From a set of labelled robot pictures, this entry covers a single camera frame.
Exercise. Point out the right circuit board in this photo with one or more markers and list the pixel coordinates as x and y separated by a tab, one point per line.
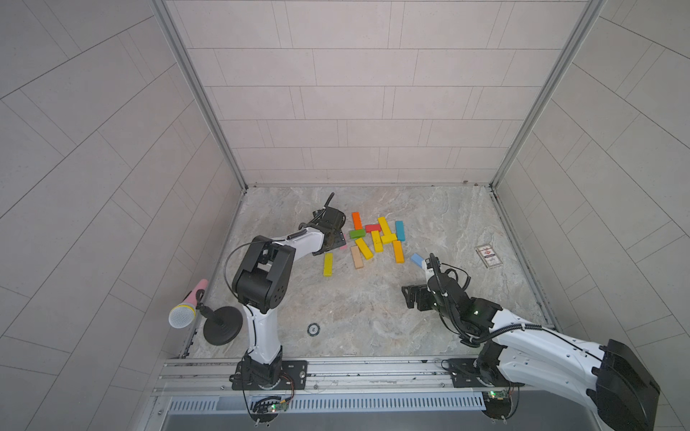
497	404

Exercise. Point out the yellow block short vertical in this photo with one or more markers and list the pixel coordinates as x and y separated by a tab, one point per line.
377	241

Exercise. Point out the aluminium rail frame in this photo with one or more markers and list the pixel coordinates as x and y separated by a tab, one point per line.
205	377

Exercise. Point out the green block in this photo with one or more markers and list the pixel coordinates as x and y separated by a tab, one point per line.
356	234

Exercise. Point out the teal block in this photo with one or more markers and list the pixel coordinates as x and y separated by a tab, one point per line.
400	231

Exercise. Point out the yellow block small horizontal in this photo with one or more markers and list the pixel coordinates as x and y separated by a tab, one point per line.
388	239

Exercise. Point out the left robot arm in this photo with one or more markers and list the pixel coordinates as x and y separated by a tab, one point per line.
262	280

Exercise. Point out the tan wooden block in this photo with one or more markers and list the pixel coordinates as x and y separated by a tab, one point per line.
357	258

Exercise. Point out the circuit board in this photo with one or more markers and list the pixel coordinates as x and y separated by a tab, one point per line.
267	409
497	404

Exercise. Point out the pink microphone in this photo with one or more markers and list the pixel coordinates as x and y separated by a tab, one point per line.
184	314

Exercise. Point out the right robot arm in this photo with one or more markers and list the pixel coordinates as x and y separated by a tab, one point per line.
609	380

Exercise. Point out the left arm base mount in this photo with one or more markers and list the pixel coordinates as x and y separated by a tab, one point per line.
283	375

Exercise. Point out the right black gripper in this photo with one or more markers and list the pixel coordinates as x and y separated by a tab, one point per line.
420	291

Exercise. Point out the orange block lower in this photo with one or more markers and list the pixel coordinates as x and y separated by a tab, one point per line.
398	252

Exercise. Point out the left circuit board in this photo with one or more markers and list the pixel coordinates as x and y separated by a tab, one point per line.
267	409

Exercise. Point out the yellow block upper diagonal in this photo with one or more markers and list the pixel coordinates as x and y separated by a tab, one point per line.
385	229

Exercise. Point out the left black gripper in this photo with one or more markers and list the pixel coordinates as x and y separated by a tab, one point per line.
339	239

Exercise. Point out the light blue block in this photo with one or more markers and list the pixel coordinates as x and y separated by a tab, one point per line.
419	261

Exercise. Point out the orange block top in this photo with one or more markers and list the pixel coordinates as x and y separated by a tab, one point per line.
357	221

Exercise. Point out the orange block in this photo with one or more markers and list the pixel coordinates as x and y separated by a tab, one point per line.
357	221
398	252

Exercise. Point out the small printed card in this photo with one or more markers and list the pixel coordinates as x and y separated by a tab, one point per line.
489	256

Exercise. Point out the black round microphone stand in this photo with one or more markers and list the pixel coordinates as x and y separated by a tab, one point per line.
222	325

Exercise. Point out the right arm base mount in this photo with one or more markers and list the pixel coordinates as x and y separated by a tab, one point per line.
473	373

